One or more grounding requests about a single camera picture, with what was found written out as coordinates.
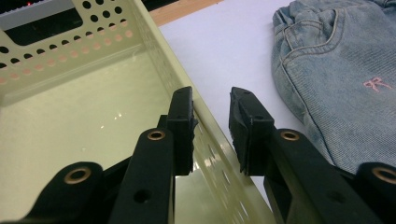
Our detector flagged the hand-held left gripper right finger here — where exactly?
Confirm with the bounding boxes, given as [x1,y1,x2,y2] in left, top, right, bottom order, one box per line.
[228,86,277,177]

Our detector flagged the pale yellow perforated plastic basket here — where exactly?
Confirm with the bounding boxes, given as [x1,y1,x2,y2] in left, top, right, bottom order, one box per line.
[0,0,278,224]

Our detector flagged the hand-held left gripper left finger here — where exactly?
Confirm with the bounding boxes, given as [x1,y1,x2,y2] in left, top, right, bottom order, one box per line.
[165,86,199,177]

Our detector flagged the light blue denim shorts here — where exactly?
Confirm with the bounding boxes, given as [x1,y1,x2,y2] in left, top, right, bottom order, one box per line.
[271,0,396,175]

